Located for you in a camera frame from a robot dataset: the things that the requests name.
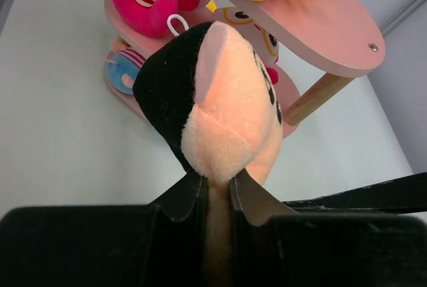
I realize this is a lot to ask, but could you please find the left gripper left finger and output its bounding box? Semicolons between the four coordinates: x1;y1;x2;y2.
1;171;207;286

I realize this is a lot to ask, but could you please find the peach-faced boy plush doll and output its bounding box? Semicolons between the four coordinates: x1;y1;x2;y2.
105;39;146;95

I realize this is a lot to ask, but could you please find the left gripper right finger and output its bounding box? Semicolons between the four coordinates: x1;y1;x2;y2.
230;171;426;286

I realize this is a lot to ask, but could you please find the pink three-tier wooden shelf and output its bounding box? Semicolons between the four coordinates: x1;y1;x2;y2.
104;0;386;135

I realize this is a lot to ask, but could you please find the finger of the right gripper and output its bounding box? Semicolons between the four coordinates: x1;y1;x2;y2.
284;172;426;214

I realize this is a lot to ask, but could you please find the pink plush striped shirt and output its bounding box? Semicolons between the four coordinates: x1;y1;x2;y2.
207;2;279;84

